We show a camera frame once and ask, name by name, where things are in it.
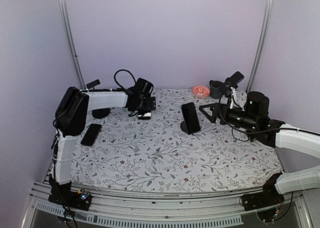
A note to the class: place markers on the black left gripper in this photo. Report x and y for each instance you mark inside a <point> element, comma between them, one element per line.
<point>150,105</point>

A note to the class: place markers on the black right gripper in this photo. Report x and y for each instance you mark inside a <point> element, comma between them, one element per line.
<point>213,118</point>

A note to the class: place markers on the black phone with pink edge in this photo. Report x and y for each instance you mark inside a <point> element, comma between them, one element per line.
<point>91,135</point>

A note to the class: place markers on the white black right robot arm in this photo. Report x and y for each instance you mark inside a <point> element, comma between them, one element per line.
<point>254,121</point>

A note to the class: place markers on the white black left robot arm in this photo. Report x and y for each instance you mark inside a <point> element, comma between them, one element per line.
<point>70,121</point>

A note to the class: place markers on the black phone on tall stand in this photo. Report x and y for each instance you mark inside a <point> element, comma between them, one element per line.
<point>233,80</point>

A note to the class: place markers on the dark grey cup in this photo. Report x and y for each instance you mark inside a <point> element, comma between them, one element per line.
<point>214,88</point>

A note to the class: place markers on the red white patterned bowl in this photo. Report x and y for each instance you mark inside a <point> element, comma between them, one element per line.
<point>200,91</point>

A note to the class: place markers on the floral patterned table mat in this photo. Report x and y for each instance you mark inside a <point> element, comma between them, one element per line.
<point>155,156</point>

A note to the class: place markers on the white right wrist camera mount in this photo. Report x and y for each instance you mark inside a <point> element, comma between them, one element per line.
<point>233,98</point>

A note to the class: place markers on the right aluminium frame post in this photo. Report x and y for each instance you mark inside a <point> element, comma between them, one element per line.
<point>260,45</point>

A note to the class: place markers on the aluminium frame post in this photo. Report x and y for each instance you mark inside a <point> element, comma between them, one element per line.
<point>70,41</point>
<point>260,45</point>

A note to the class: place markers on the aluminium front rail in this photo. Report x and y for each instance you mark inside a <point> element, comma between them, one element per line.
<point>124,209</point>

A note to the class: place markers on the left aluminium frame post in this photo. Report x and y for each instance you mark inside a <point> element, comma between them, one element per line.
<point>70,41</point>

